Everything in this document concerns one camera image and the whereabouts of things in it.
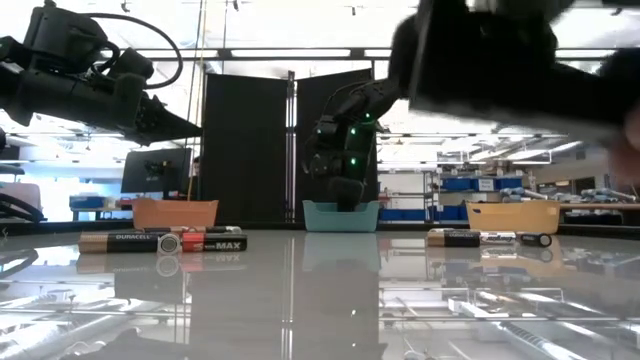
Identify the black partition panel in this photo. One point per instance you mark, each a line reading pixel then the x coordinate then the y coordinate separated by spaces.
pixel 302 190
pixel 245 150

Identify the orange plastic bin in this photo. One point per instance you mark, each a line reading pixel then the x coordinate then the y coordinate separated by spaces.
pixel 175 215

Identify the silver battery black print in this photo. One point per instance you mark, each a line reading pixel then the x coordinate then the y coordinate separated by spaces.
pixel 497 237

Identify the red and black MAX battery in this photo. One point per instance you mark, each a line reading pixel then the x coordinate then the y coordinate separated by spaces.
pixel 215 243

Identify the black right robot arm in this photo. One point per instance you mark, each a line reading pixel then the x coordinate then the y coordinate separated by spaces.
pixel 475 60

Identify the black aluminium table frame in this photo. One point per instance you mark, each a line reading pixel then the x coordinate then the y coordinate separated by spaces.
pixel 270 226

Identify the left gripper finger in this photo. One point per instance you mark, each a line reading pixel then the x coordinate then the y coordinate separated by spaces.
pixel 160 125

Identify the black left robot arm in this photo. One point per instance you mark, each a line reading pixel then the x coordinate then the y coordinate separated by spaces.
pixel 7 95

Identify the small black and silver battery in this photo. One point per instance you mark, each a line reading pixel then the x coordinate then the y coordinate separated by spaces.
pixel 230 229

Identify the teal plastic bin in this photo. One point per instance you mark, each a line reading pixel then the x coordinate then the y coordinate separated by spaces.
pixel 340 222

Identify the copper and black Duracell battery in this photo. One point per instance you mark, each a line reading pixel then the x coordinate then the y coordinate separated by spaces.
pixel 120 243
pixel 452 239

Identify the black computer monitor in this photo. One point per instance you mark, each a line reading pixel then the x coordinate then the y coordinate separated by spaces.
pixel 155 170

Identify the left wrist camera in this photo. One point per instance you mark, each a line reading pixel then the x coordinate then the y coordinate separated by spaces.
pixel 65 40

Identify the dark red battery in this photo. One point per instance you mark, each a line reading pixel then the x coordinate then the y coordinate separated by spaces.
pixel 162 229

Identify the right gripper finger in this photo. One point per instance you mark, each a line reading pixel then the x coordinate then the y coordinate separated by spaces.
pixel 355 195
pixel 340 195

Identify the yellow plastic bin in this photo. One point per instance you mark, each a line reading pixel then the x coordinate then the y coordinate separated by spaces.
pixel 512 217

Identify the blue storage bin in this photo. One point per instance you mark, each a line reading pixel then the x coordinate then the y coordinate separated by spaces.
pixel 509 184
pixel 447 214
pixel 402 215
pixel 456 184
pixel 87 202

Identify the wooden workbench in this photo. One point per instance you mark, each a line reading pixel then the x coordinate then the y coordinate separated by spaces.
pixel 600 206

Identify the small red and black battery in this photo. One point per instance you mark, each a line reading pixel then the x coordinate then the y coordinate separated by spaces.
pixel 197 229

